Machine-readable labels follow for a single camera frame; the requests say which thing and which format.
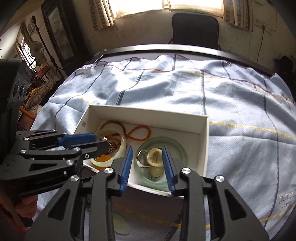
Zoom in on cream ivory ring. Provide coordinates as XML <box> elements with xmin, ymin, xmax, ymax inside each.
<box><xmin>146</xmin><ymin>148</ymin><xmax>164</xmax><ymax>168</ymax></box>

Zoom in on cream white bangle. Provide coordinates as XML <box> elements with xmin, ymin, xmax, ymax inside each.
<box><xmin>90</xmin><ymin>127</ymin><xmax>127</xmax><ymax>169</ymax></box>

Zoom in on dark framed picture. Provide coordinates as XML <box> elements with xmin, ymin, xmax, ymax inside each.
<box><xmin>41</xmin><ymin>1</ymin><xmax>79</xmax><ymax>74</ymax></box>

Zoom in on white cardboard box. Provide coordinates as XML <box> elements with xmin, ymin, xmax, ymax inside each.
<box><xmin>75</xmin><ymin>105</ymin><xmax>209</xmax><ymax>196</ymax></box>

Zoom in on left hand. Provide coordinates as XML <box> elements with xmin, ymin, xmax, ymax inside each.
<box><xmin>16</xmin><ymin>195</ymin><xmax>38</xmax><ymax>218</ymax></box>

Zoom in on green jade bangle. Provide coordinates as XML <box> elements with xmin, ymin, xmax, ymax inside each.
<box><xmin>134</xmin><ymin>137</ymin><xmax>188</xmax><ymax>191</ymax></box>

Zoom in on left patterned curtain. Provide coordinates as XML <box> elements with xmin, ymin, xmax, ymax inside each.
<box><xmin>88</xmin><ymin>0</ymin><xmax>114</xmax><ymax>31</ymax></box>

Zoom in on silver ring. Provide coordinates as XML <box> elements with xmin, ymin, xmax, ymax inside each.
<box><xmin>135</xmin><ymin>150</ymin><xmax>153</xmax><ymax>168</ymax></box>

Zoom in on black office chair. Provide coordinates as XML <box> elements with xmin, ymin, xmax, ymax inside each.
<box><xmin>169</xmin><ymin>13</ymin><xmax>220</xmax><ymax>50</ymax></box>

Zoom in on light blue quilt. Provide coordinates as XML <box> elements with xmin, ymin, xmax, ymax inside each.
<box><xmin>32</xmin><ymin>55</ymin><xmax>295</xmax><ymax>240</ymax></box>

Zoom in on dark bed frame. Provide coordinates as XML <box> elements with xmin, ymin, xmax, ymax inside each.
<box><xmin>87</xmin><ymin>44</ymin><xmax>274</xmax><ymax>76</ymax></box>

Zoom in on black coat stand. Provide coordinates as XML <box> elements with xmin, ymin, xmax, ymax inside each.
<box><xmin>31</xmin><ymin>16</ymin><xmax>65</xmax><ymax>78</ymax></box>

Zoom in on standing electric fan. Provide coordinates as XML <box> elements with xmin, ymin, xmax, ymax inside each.
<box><xmin>28</xmin><ymin>41</ymin><xmax>47</xmax><ymax>68</ymax></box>

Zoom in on amber bead necklace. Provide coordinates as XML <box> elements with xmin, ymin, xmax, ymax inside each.
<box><xmin>99</xmin><ymin>120</ymin><xmax>153</xmax><ymax>142</ymax></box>

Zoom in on silver metal bracelet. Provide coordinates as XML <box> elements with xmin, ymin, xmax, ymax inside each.
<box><xmin>99</xmin><ymin>136</ymin><xmax>121</xmax><ymax>155</ymax></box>

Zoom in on patterned curtain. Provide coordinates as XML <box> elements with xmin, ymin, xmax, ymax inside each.
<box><xmin>88</xmin><ymin>0</ymin><xmax>114</xmax><ymax>31</ymax></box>
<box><xmin>223</xmin><ymin>0</ymin><xmax>253</xmax><ymax>31</ymax></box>

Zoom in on right patterned curtain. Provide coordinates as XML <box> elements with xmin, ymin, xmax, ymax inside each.
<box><xmin>223</xmin><ymin>0</ymin><xmax>253</xmax><ymax>31</ymax></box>

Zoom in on pale jade carved pendant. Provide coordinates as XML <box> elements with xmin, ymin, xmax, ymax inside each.
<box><xmin>112</xmin><ymin>212</ymin><xmax>130</xmax><ymax>235</ymax></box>

